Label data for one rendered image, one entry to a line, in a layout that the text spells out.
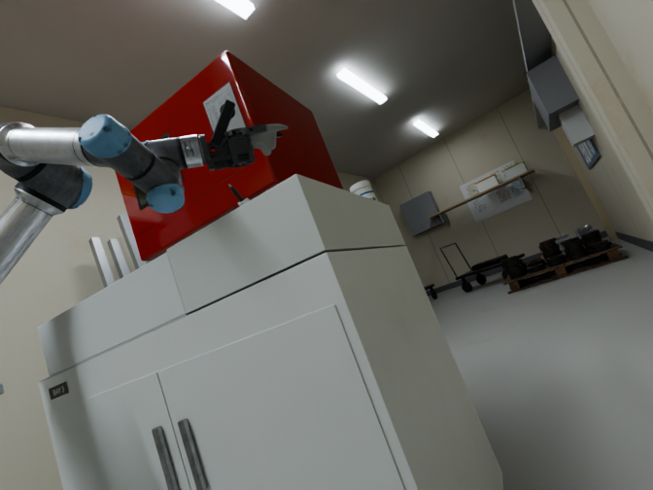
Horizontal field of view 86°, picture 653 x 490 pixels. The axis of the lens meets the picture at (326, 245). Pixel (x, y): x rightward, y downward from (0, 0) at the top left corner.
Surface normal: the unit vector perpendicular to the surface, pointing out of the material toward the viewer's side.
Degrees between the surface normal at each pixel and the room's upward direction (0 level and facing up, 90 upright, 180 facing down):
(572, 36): 90
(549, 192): 90
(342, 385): 90
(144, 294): 90
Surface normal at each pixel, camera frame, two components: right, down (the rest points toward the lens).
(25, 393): 0.76, -0.38
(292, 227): -0.42, 0.01
